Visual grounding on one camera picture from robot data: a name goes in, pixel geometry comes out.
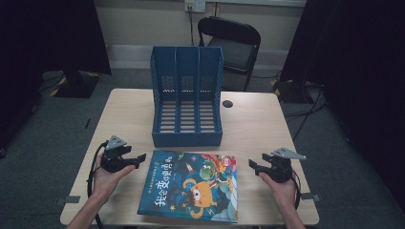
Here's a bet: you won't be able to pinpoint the person's right hand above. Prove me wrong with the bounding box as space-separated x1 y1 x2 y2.
258 172 298 209

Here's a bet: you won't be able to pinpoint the right hand-held gripper cable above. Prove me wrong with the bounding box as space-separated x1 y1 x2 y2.
290 170 302 211

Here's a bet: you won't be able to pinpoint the black stand base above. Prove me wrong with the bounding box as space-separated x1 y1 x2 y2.
50 70 101 99
275 79 316 104

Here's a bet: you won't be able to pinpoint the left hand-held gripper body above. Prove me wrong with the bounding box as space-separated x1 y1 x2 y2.
100 135 130 174

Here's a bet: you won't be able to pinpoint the left hand-held gripper cable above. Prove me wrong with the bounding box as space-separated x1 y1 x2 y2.
87 141 109 229

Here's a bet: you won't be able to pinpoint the black folding chair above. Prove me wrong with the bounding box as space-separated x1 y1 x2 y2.
197 16 262 93

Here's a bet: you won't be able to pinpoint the black floor cables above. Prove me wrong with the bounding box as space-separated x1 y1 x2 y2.
283 85 329 142

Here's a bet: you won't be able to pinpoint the black wall socket cable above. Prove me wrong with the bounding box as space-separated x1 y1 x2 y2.
188 8 196 47

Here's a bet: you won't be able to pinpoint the blue plastic file rack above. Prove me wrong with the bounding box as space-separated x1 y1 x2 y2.
150 46 224 148

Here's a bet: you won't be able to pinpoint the hand-held gripper cable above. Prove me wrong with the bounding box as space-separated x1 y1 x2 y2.
87 141 109 229
290 170 302 211

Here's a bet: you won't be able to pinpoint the black curtain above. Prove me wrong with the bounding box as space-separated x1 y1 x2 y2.
280 0 405 204
0 0 113 151

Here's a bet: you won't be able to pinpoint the white wall socket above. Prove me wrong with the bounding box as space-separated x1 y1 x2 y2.
184 0 207 13

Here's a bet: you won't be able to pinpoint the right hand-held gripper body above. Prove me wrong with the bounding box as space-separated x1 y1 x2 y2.
268 147 308 184

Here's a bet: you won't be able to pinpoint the person's left hand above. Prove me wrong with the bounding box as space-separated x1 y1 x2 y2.
92 155 137 202

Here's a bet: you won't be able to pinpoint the grey tape strip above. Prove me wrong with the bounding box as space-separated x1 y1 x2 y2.
300 192 321 203
55 195 81 206

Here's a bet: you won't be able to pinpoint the blue monster picture book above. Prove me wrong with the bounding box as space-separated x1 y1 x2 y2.
137 150 239 223

